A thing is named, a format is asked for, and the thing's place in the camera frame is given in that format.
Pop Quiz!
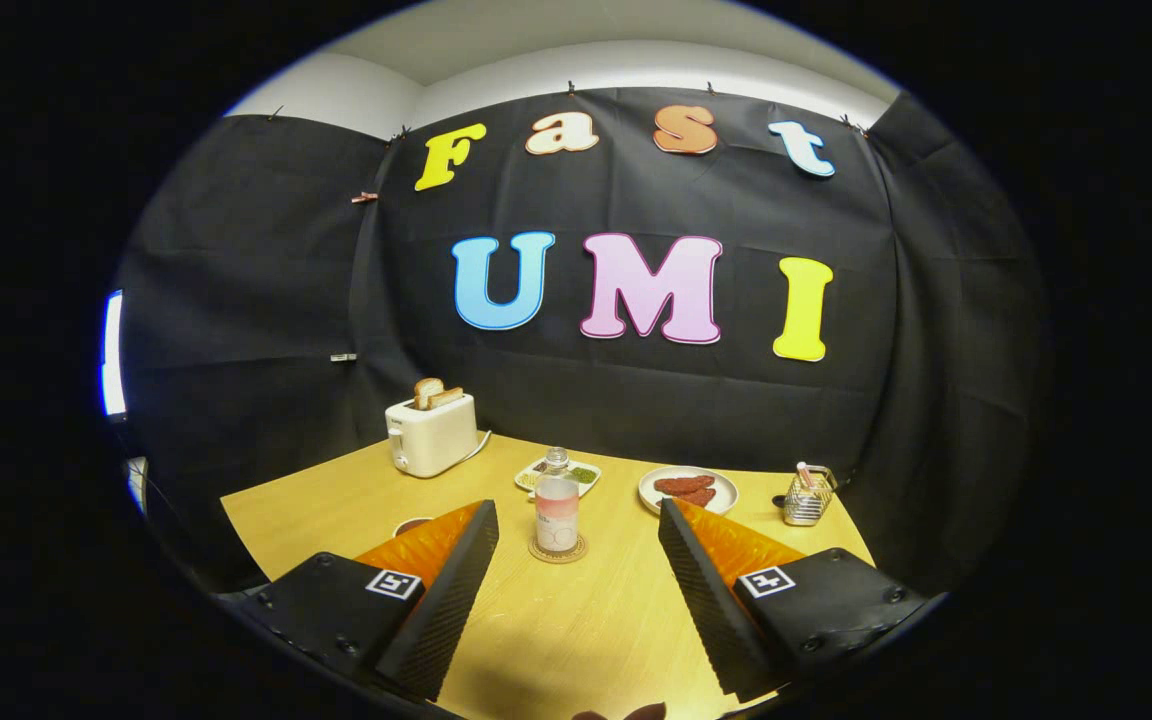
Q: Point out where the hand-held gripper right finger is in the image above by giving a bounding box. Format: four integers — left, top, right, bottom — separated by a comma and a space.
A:
658, 498, 927, 704

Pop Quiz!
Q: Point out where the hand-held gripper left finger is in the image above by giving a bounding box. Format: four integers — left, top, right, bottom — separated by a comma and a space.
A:
236, 500, 500, 704

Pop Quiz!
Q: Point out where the round wooden coaster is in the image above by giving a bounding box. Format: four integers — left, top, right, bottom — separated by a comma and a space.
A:
527, 533, 589, 565

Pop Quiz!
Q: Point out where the clear plastic juice bottle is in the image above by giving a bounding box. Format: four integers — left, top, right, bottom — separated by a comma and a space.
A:
534, 447, 581, 554

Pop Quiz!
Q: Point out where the wooden table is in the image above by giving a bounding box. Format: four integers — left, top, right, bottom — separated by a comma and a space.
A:
221, 433, 877, 720

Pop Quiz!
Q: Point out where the white round plate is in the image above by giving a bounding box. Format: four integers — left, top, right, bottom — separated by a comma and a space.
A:
638, 466, 740, 517

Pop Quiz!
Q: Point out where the white divided dish with grains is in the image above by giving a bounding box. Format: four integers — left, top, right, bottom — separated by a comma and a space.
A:
514, 457, 602, 498

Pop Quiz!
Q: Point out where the cream white toaster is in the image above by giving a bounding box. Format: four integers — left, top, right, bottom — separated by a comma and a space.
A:
385, 394, 479, 479

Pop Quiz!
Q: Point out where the black backdrop cloth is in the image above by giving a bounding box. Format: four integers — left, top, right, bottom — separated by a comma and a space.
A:
116, 88, 1052, 601

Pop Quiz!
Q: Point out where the metal wire basket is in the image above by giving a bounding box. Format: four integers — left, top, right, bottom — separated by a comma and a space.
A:
782, 463, 839, 527

